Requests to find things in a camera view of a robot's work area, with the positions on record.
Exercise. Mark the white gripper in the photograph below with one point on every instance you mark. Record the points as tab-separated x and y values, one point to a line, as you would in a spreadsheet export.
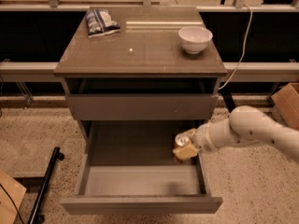
202	138

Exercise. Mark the orange soda can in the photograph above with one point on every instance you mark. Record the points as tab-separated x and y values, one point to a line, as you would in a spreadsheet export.
181	140

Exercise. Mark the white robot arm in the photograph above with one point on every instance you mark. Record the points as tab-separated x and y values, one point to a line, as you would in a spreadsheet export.
246	126

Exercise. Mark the open grey middle drawer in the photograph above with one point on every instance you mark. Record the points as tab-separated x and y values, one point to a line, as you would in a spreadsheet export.
128	168

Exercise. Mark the grey drawer cabinet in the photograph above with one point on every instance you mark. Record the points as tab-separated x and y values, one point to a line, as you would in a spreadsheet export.
143	57

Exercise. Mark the closed grey top drawer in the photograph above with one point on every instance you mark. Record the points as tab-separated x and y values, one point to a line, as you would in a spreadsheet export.
141	107

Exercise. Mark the white ceramic bowl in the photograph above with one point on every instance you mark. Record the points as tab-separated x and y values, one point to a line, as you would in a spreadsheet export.
194	39

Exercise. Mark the cardboard box at right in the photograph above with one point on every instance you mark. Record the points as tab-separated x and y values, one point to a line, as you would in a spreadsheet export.
287	102

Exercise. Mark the blue chip bag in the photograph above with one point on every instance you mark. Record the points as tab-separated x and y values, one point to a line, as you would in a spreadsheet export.
99	22

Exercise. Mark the black metal bar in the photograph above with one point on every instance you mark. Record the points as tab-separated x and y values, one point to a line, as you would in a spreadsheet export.
56	155

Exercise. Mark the cardboard sheet at left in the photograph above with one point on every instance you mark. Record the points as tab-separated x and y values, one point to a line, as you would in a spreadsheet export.
11	196

